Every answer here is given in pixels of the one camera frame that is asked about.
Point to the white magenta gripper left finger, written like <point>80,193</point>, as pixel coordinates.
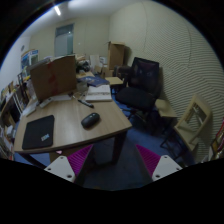
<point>70,167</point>

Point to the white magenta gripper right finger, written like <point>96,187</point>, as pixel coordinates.
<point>154,166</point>

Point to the black mouse pad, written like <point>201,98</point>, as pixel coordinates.
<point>39,133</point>

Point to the black computer mouse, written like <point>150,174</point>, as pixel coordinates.
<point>90,120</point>

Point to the wooden desk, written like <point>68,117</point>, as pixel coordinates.
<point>68,131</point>

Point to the beige wooden chair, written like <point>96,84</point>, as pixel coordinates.
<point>192,122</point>

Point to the small wooden side table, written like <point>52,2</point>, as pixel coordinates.
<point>164,108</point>

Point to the black pen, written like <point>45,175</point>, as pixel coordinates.
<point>86,103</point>

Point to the white remote control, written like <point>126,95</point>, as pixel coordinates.
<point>46,102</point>

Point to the white book stack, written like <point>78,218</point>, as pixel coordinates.
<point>100,93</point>

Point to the black office chair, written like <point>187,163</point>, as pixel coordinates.
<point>141,87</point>

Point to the blue magazine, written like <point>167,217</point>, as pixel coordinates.
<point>94,81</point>

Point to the large cardboard box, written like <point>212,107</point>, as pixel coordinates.
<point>54,77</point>

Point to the tall cardboard box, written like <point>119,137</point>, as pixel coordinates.
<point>115,54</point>

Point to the grey door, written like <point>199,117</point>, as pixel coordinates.
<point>64,40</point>

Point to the ceiling light tube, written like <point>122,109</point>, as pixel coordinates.
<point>57,10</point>

